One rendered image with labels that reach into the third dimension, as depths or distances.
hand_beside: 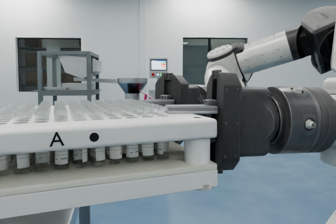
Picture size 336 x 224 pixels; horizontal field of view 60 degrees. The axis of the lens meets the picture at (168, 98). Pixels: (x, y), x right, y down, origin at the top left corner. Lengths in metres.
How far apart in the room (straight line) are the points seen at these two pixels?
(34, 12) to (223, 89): 6.30
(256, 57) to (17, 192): 0.73
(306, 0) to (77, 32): 4.73
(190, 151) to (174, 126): 0.04
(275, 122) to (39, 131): 0.26
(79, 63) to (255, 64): 3.48
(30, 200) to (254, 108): 0.25
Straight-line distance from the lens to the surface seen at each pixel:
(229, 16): 6.31
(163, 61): 3.64
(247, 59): 0.87
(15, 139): 0.26
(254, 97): 0.36
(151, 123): 0.27
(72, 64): 4.20
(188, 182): 0.30
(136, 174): 0.28
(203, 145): 0.30
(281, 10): 6.68
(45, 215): 0.57
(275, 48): 0.86
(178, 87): 0.48
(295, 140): 0.38
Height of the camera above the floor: 1.09
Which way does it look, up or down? 3 degrees down
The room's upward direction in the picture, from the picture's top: straight up
